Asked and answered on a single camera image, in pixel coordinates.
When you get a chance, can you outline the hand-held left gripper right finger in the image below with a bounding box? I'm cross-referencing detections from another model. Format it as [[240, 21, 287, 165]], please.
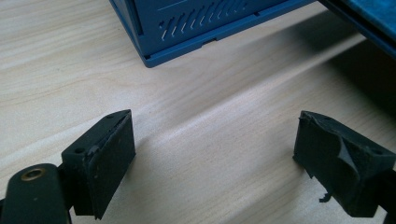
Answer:
[[292, 110, 396, 218]]

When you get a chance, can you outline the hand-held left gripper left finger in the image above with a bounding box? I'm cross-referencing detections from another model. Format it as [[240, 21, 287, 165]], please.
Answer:
[[61, 109, 136, 220]]

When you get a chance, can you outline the blue plastic file rack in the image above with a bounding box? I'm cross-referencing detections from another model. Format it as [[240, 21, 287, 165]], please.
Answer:
[[108, 0, 316, 69]]

